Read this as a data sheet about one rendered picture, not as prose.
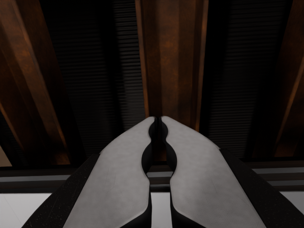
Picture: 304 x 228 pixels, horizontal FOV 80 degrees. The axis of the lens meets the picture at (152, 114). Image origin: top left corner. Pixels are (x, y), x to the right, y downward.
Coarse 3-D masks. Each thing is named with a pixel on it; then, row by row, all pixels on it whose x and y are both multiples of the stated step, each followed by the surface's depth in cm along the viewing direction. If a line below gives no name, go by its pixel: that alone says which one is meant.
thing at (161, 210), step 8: (152, 192) 17; (160, 192) 17; (168, 192) 17; (152, 200) 17; (160, 200) 17; (168, 200) 17; (152, 208) 18; (160, 208) 18; (168, 208) 18; (152, 216) 19; (160, 216) 19; (168, 216) 19; (152, 224) 19; (160, 224) 19; (168, 224) 19
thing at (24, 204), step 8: (32, 192) 17; (40, 192) 17; (48, 192) 17; (8, 200) 18; (16, 200) 18; (24, 200) 18; (32, 200) 18; (40, 200) 18; (16, 208) 18; (24, 208) 18; (32, 208) 18; (24, 216) 19
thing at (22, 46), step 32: (0, 0) 24; (32, 0) 23; (0, 32) 26; (32, 32) 22; (0, 64) 26; (32, 64) 28; (0, 96) 26; (32, 96) 30; (64, 96) 29; (32, 128) 32; (64, 128) 29; (32, 160) 32; (64, 160) 37
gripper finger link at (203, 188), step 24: (168, 120) 11; (168, 144) 9; (192, 144) 9; (192, 168) 8; (216, 168) 8; (192, 192) 7; (216, 192) 7; (240, 192) 6; (192, 216) 6; (216, 216) 6; (240, 216) 6
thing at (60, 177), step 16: (0, 176) 19; (16, 176) 19; (32, 176) 19; (48, 176) 19; (64, 176) 19; (160, 176) 19; (272, 176) 18; (288, 176) 18; (0, 192) 19; (16, 192) 19
